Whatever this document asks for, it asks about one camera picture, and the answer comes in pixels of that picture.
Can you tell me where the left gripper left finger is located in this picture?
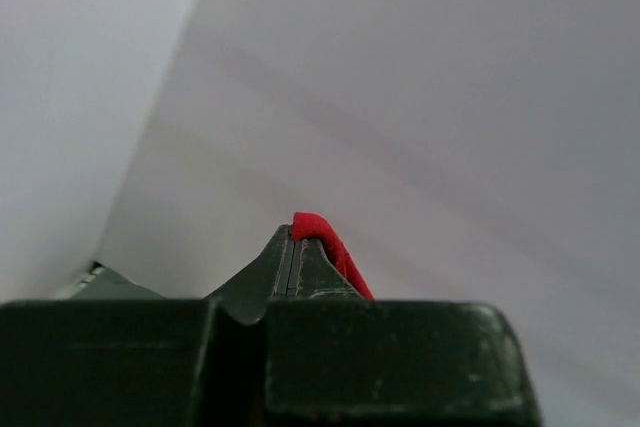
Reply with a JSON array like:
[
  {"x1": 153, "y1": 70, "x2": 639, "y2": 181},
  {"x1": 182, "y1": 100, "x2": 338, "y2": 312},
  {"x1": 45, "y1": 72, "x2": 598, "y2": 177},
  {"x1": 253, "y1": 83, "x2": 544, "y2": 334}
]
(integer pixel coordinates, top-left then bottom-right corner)
[{"x1": 207, "y1": 225, "x2": 294, "y2": 324}]

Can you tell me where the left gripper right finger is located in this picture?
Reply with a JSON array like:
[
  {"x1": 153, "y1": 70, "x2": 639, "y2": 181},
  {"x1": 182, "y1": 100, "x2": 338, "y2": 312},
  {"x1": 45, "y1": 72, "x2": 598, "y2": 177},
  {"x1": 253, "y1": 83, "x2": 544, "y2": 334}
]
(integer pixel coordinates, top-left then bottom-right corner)
[{"x1": 290, "y1": 239, "x2": 363, "y2": 299}]

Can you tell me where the red t shirt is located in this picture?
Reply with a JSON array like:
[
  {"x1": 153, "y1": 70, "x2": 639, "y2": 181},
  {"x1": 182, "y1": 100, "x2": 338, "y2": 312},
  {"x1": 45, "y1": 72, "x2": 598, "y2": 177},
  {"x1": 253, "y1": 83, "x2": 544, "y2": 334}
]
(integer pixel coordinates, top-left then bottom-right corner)
[{"x1": 292, "y1": 212, "x2": 375, "y2": 300}]

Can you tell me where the folded grey t shirt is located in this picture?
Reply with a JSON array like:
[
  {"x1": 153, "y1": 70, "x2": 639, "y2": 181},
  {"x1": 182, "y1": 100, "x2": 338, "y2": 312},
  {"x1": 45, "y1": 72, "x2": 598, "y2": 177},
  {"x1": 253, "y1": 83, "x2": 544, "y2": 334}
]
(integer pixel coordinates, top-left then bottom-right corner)
[{"x1": 52, "y1": 263, "x2": 162, "y2": 300}]

